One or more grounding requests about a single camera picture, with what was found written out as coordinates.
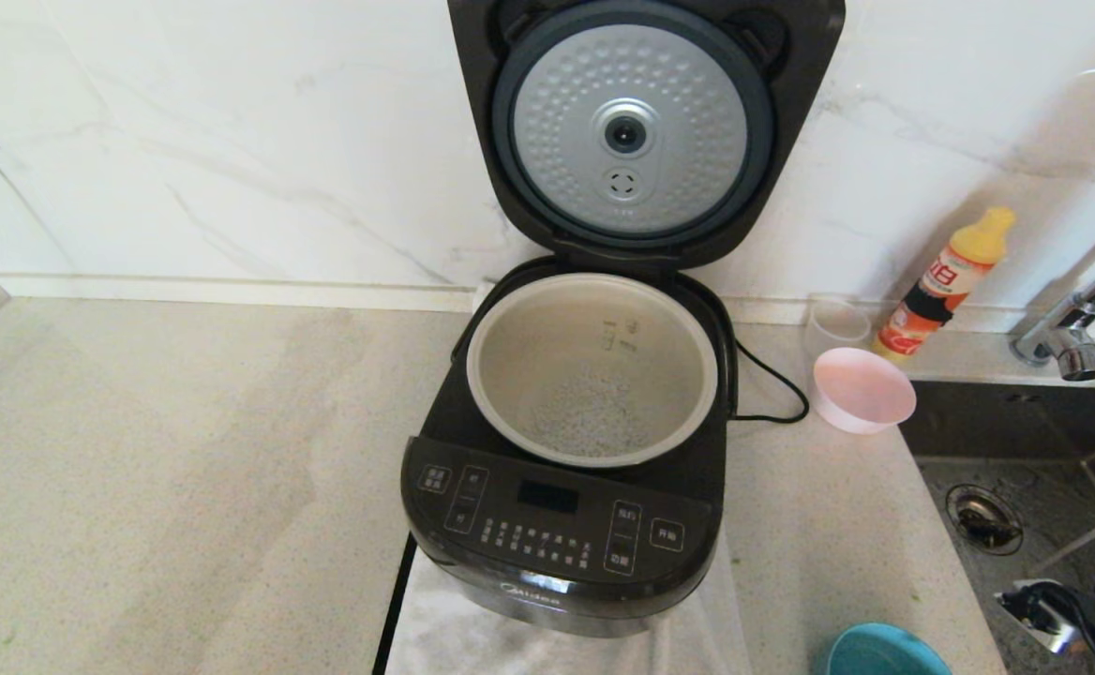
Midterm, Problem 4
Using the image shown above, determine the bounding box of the teal plastic bowl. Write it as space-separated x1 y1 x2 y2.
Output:
826 623 953 675

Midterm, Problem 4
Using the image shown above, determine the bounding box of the pink plastic bowl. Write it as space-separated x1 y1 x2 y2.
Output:
812 347 918 436

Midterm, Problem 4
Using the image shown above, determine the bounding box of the white raw rice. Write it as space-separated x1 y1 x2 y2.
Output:
519 375 670 460

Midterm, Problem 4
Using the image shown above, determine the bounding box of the black rice cooker lid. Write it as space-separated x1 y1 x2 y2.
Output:
446 0 848 273

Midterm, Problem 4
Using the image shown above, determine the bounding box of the black rice cooker base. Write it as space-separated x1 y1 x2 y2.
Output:
400 255 742 640

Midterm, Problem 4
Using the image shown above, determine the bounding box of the grey inner pot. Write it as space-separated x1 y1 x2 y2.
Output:
465 272 721 470

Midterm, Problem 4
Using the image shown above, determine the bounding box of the thin clear water stream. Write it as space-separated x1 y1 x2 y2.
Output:
1035 492 1095 575

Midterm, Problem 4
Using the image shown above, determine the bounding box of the stainless steel sink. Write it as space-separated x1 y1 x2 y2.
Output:
902 380 1095 675

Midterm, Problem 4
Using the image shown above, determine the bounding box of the metal sink drain strainer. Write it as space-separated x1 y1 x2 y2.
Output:
946 483 1027 557

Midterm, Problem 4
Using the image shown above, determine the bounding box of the chrome faucet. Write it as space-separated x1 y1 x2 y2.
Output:
1010 232 1095 383

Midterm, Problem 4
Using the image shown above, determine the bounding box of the yellow capped detergent bottle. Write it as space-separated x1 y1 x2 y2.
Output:
873 206 1018 366

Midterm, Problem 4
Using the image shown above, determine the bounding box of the clear plastic measuring cup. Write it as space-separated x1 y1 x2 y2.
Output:
804 294 875 357

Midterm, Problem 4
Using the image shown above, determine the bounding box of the white translucent mat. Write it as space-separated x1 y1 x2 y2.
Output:
385 539 754 675

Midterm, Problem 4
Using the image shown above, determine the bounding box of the black strip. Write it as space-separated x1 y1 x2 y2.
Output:
371 534 417 675

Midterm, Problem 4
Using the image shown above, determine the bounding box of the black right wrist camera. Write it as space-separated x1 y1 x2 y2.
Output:
996 577 1088 657

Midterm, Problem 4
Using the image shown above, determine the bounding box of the black power cord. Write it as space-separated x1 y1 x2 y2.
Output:
733 337 811 425

